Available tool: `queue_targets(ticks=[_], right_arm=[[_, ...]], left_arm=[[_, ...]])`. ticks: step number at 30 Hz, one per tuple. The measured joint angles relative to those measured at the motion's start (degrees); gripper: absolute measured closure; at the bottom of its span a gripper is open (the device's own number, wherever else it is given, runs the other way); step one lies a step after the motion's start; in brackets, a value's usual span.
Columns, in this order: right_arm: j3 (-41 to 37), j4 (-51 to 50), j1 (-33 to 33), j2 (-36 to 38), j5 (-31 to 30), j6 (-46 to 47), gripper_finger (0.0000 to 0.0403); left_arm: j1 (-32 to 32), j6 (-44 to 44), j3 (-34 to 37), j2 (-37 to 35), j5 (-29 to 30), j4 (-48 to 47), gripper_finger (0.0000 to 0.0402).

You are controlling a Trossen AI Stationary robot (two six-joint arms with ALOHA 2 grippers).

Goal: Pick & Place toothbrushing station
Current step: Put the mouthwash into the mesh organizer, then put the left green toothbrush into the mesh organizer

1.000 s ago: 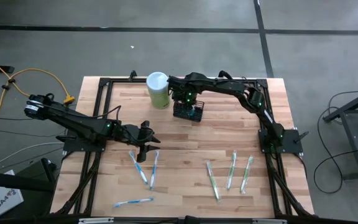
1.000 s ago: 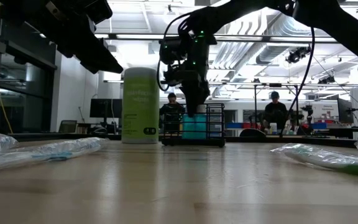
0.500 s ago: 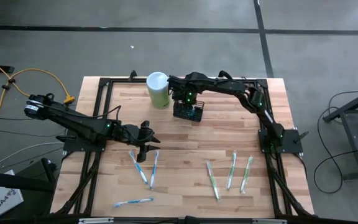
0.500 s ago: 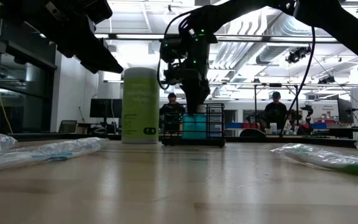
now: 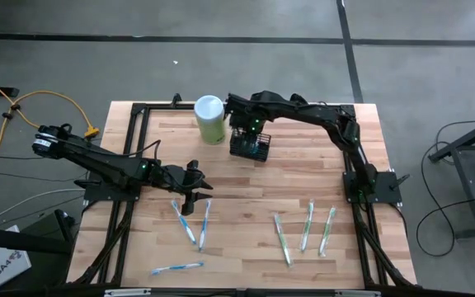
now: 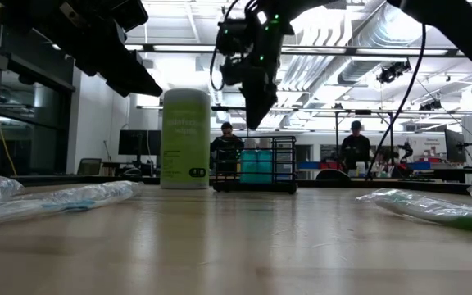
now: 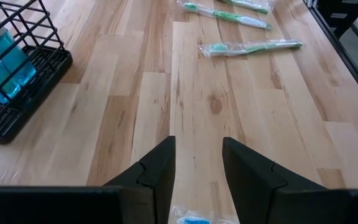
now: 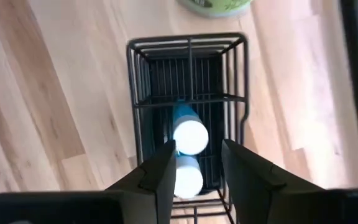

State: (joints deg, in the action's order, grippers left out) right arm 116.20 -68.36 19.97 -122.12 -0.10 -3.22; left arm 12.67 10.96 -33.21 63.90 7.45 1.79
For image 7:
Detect blue toothbrush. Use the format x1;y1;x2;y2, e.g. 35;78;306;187
168;204;239;224

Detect green toothbrush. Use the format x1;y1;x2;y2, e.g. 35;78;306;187
198;39;303;58
181;1;273;31
218;0;275;15

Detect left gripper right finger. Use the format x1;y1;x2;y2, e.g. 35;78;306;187
223;137;358;224

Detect black wire caddy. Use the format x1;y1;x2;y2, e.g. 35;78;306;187
0;0;73;145

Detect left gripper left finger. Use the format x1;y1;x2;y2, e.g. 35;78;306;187
0;136;177;224

